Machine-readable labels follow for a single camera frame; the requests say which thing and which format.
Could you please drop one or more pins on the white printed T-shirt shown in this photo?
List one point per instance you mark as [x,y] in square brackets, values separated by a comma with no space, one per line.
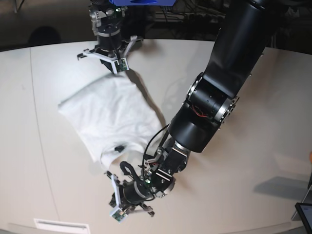
[113,115]

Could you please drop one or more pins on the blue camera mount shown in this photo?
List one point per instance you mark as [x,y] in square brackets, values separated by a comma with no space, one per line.
[143,2]

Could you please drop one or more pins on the laptop computer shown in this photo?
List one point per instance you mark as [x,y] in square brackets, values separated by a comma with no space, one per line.
[304,209]

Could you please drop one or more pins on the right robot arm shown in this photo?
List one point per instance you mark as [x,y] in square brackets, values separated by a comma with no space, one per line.
[106,21]

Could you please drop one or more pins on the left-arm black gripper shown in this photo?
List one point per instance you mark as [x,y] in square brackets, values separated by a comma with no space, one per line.
[136,191]

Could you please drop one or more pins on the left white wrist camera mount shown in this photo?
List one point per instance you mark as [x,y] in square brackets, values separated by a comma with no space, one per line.
[121,208]

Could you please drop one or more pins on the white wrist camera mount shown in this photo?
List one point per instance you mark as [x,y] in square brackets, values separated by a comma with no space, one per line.
[121,208]
[116,61]

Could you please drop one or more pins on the white power strip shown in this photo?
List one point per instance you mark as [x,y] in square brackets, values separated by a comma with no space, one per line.
[181,17]

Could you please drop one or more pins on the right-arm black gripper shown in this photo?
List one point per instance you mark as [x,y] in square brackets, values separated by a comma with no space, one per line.
[110,41]

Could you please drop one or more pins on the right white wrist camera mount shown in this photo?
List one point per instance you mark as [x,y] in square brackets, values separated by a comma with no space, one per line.
[116,61]

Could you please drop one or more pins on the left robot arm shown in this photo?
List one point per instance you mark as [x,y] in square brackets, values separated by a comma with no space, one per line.
[246,30]

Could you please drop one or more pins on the white paper label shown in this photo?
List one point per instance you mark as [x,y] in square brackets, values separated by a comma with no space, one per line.
[61,227]

